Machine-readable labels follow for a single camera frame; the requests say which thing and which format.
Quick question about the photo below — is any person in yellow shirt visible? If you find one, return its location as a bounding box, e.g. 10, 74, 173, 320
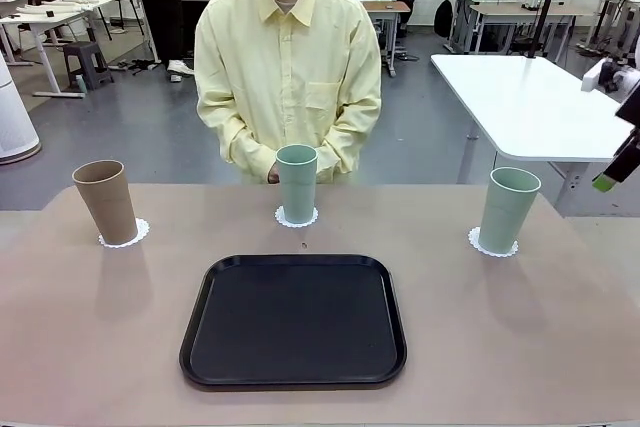
193, 0, 384, 186

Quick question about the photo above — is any white cylindrical appliance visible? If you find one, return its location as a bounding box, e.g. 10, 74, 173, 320
0, 54, 42, 166

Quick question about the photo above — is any white desk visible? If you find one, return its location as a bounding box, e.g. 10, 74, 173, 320
0, 0, 117, 99

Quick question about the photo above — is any black backpack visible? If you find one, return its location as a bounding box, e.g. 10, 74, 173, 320
433, 0, 455, 40

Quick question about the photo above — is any grey step stool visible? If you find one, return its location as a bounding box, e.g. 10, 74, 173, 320
62, 41, 115, 92

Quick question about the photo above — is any brown cup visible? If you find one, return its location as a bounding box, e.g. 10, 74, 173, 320
71, 159, 139, 243

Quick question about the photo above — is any grey table leg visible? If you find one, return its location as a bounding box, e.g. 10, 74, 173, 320
457, 124, 482, 186
547, 162, 591, 218

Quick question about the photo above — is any person's left forearm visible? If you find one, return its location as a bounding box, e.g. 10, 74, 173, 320
314, 101, 382, 181

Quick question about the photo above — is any black plastic tray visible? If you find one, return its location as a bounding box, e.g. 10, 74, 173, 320
178, 253, 409, 392

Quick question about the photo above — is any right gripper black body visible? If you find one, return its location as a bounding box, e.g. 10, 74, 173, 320
614, 94, 640, 129

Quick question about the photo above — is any black stand pole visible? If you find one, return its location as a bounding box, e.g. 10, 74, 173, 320
524, 0, 571, 61

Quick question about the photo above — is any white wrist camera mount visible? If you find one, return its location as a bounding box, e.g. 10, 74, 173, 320
581, 57, 640, 98

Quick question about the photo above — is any large white table top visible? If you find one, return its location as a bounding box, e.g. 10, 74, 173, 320
430, 55, 640, 165

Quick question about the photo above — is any white scalloped paper coaster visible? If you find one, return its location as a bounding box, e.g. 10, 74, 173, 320
97, 216, 151, 249
467, 225, 520, 258
273, 203, 320, 230

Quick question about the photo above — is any light green cup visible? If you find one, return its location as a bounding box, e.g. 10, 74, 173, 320
478, 166, 543, 254
275, 143, 320, 224

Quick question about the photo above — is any person's right forearm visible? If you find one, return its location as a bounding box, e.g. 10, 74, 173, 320
214, 111, 279, 181

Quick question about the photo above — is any standing person in dark clothes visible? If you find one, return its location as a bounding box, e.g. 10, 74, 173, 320
117, 0, 196, 83

